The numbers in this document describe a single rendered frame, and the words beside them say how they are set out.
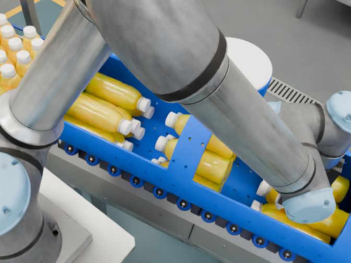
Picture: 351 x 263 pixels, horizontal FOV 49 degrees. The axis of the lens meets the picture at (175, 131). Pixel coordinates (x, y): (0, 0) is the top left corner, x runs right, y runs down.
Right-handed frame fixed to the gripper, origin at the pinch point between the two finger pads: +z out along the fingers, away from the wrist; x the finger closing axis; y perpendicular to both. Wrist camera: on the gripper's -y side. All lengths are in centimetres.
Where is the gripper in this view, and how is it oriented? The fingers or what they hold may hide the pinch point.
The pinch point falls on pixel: (279, 196)
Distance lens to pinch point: 98.8
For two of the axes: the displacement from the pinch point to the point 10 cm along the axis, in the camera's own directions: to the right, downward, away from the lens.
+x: 4.4, -6.9, 5.8
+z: -0.9, 6.1, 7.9
